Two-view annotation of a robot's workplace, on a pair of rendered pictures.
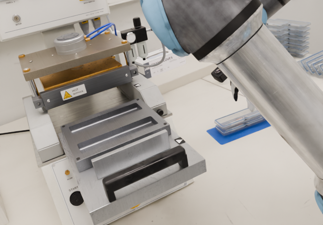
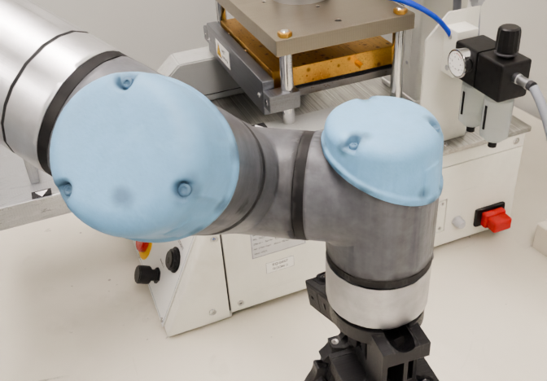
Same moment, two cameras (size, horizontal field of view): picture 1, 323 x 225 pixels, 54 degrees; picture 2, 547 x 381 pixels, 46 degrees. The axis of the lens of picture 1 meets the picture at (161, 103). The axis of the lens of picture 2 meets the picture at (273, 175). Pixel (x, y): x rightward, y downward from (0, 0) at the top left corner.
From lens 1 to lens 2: 1.03 m
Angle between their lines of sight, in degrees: 77
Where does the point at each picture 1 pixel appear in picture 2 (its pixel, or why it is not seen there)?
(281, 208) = not seen: outside the picture
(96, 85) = (237, 71)
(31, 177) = not seen: hidden behind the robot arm
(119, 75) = (253, 85)
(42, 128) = (172, 63)
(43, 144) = not seen: hidden behind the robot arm
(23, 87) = (525, 45)
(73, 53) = not seen: outside the picture
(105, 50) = (254, 23)
